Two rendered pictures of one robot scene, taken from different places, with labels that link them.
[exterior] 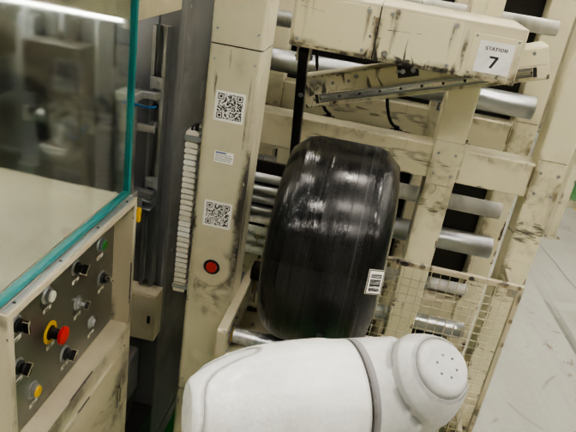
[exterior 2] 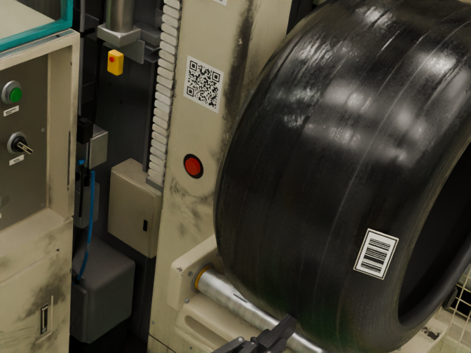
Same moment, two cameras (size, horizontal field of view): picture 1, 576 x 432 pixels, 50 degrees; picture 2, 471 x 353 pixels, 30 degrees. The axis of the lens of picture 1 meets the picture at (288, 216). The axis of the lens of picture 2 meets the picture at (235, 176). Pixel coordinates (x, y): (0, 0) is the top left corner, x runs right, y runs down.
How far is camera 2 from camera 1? 0.58 m
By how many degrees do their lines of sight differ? 25
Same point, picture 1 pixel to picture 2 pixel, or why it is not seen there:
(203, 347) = not seen: hidden behind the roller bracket
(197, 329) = (173, 257)
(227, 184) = (218, 37)
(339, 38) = not seen: outside the picture
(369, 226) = (384, 152)
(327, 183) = (340, 61)
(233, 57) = not seen: outside the picture
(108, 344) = (20, 241)
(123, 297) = (60, 179)
